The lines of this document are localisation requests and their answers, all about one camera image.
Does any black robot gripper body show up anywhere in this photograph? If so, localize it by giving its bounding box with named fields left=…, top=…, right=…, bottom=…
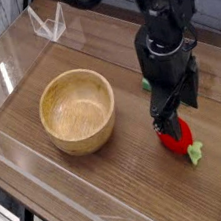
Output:
left=134, top=26, right=199, bottom=132

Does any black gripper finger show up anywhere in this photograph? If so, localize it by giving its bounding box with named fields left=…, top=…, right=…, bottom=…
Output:
left=180, top=71, right=199, bottom=108
left=160, top=112, right=182, bottom=141

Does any red plush strawberry toy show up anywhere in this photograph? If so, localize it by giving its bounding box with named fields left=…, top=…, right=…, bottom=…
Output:
left=157, top=119, right=203, bottom=166

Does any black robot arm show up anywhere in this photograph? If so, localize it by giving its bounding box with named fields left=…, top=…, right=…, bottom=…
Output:
left=134, top=0, right=199, bottom=141

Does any green rectangular block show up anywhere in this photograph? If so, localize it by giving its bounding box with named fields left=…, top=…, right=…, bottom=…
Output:
left=141, top=78, right=152, bottom=91

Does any wooden bowl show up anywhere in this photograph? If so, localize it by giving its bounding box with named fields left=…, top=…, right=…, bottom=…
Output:
left=39, top=69, right=116, bottom=156

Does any black table leg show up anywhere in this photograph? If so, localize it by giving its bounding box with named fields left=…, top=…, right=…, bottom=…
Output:
left=23, top=208, right=34, bottom=221

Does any clear acrylic tray wall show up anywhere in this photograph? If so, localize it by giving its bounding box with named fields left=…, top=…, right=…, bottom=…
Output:
left=0, top=131, right=154, bottom=221

